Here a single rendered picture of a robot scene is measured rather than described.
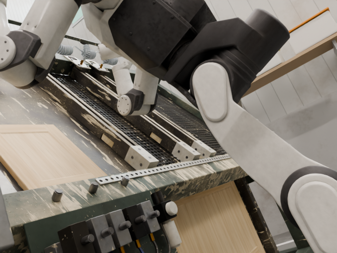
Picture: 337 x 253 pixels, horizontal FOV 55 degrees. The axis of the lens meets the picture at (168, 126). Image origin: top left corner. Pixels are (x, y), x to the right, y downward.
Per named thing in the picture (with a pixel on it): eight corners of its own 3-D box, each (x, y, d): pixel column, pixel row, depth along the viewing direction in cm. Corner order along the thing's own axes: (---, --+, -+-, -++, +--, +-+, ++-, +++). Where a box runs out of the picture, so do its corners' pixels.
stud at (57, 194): (54, 203, 87) (57, 194, 86) (49, 197, 88) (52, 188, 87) (61, 201, 89) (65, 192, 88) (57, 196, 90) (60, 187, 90)
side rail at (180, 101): (250, 160, 238) (258, 148, 235) (149, 93, 292) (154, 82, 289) (254, 159, 244) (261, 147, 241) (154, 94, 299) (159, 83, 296)
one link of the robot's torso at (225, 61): (257, 85, 86) (224, 59, 91) (249, 73, 74) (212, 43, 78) (224, 122, 89) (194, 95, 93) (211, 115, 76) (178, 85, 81)
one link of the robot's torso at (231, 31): (292, 44, 84) (241, 8, 90) (291, 25, 72) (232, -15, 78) (220, 125, 89) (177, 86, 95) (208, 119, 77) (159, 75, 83)
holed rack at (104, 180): (100, 185, 104) (101, 183, 104) (94, 180, 106) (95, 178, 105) (267, 150, 239) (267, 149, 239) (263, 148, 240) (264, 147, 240)
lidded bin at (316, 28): (344, 39, 353) (331, 19, 360) (343, 28, 317) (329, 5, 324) (300, 64, 375) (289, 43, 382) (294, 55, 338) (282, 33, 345)
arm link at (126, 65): (126, 43, 137) (134, 73, 135) (105, 47, 135) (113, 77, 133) (126, 36, 131) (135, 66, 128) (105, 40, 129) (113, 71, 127)
